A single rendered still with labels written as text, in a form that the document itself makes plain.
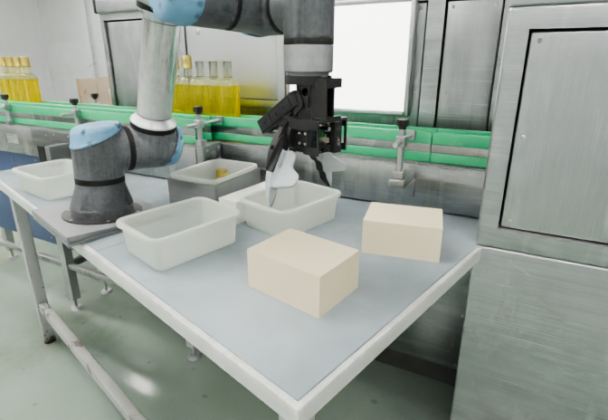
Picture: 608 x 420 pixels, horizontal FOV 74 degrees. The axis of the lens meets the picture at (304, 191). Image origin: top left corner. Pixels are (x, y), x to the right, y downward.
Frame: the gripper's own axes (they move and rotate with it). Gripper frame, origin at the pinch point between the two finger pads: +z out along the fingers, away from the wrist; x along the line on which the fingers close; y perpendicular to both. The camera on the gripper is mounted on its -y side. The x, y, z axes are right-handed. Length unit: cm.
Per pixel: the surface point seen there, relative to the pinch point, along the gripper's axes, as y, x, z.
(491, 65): 3, 75, -21
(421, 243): 11.9, 24.0, 13.5
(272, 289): -0.4, -6.1, 15.7
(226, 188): -42.5, 16.1, 11.8
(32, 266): -131, -15, 57
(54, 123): -140, 4, 3
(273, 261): 0.0, -6.0, 10.1
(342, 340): 15.6, -7.0, 17.2
